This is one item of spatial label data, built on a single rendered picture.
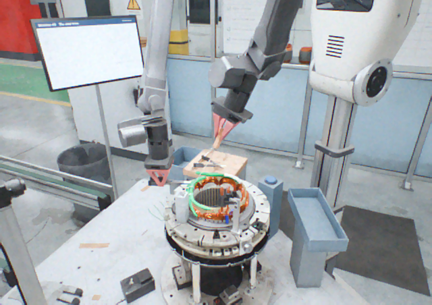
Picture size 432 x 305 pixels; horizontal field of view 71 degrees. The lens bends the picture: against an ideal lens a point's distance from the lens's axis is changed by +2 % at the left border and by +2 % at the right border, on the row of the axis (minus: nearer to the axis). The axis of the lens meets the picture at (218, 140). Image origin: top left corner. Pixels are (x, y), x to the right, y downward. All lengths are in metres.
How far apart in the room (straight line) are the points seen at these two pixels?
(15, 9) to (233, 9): 2.58
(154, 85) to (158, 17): 0.18
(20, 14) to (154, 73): 3.68
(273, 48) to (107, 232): 1.03
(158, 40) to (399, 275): 2.13
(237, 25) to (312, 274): 2.43
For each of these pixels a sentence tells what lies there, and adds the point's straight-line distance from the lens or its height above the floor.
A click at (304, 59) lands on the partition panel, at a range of 3.01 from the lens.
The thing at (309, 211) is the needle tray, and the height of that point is 1.02.
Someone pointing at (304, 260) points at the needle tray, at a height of 0.91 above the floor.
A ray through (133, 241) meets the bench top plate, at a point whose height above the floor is 0.78.
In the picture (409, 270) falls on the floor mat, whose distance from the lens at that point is 2.54.
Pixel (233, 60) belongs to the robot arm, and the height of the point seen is 1.54.
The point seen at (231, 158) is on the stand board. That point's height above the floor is 1.07.
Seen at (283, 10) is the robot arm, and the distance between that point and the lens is 0.62.
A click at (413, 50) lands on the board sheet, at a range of 2.96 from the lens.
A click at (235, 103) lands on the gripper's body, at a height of 1.43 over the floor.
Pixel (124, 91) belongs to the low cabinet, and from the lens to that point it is 3.20.
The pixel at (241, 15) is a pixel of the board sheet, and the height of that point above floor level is 1.49.
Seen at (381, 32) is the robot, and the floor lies 1.58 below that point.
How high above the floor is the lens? 1.68
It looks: 26 degrees down
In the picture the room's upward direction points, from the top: straight up
